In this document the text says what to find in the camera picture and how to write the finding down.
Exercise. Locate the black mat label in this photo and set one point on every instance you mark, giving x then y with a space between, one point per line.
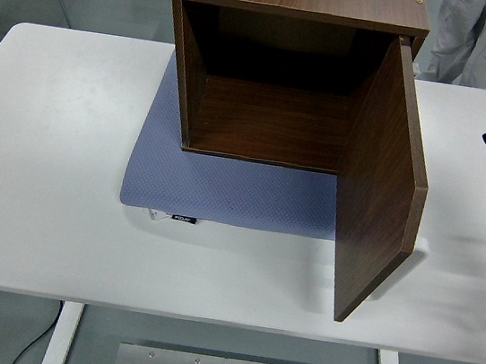
185 218

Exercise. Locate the blue-grey textured mat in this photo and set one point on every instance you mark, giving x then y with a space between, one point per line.
224 188

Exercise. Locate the brown wooden cabinet door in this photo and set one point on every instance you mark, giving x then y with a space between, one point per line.
378 187

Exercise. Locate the white mat tag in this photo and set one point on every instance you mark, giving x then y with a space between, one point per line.
154 215

